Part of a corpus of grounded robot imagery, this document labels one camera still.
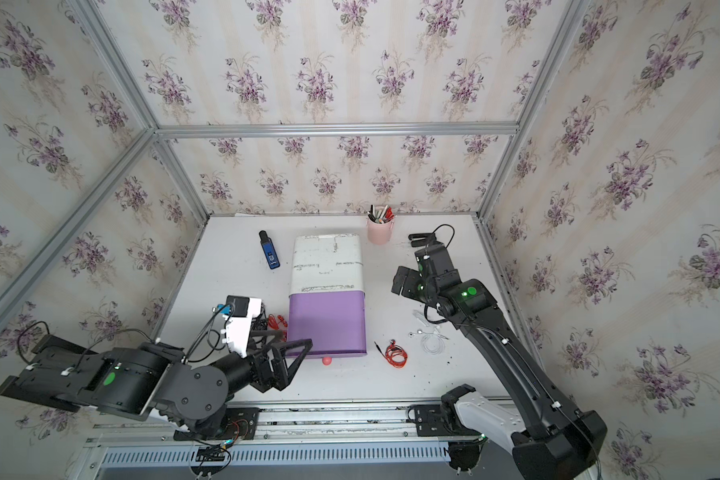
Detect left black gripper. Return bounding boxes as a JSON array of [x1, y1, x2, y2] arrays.
[[216, 339, 317, 410]]

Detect purple top drawer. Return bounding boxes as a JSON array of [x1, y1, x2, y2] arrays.
[[287, 290, 367, 358]]

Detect red earphones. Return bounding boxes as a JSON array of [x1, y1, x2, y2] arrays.
[[374, 339, 408, 369], [266, 314, 288, 338]]

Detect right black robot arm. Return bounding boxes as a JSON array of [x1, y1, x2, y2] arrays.
[[391, 242, 607, 479]]

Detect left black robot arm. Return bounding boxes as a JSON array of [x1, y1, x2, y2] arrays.
[[0, 332, 313, 440]]

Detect white earphones lower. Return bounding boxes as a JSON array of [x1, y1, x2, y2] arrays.
[[408, 310, 448, 356]]

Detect white drawer cabinet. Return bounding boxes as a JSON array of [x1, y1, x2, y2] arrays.
[[290, 233, 365, 295]]

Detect black stapler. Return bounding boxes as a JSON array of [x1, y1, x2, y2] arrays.
[[408, 232, 437, 248]]

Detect pink pen holder cup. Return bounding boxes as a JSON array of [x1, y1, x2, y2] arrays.
[[367, 205, 395, 245]]

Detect aluminium mounting rail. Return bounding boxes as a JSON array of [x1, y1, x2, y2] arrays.
[[83, 399, 589, 448]]

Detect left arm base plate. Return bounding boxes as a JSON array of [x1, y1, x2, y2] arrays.
[[173, 407, 261, 443]]

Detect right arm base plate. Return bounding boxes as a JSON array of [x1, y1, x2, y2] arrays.
[[406, 404, 481, 438]]

